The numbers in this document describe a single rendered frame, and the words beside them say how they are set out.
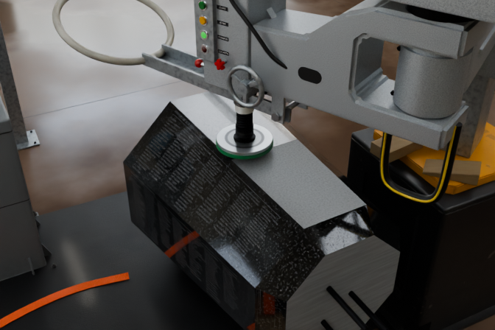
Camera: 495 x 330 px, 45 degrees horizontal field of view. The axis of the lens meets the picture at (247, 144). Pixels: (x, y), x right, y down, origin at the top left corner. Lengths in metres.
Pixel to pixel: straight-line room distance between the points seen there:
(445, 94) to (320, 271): 0.69
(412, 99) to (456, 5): 0.31
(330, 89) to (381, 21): 0.28
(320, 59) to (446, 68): 0.37
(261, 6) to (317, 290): 0.94
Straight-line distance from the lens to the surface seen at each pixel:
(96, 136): 4.09
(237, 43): 1.96
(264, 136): 2.27
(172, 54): 2.42
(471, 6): 1.54
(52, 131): 4.23
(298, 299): 2.01
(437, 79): 1.68
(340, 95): 1.81
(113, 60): 2.35
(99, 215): 3.38
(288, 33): 1.85
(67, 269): 3.11
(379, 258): 2.15
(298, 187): 2.11
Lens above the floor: 2.11
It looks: 33 degrees down
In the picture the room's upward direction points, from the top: straight up
